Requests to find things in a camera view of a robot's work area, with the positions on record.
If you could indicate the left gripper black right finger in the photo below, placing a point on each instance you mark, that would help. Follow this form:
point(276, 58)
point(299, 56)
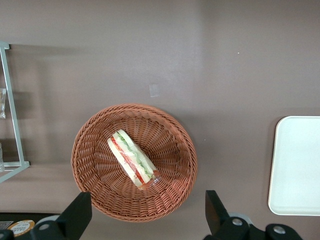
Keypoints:
point(213, 210)

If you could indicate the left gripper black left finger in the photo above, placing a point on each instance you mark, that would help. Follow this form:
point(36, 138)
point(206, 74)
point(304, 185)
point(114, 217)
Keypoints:
point(75, 215)

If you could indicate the vegetable sandwich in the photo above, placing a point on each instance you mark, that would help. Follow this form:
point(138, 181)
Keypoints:
point(130, 157)

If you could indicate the brown round wicker basket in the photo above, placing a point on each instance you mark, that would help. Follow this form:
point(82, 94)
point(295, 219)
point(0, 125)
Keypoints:
point(100, 175)

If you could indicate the cream plastic tray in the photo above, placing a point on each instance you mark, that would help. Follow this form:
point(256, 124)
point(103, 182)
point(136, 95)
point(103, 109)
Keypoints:
point(295, 165)

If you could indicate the clear bagged brown snack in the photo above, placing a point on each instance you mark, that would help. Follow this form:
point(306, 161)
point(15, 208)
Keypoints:
point(2, 105)

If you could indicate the clear tape piece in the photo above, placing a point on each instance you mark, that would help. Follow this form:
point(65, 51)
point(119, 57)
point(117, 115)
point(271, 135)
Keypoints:
point(154, 90)

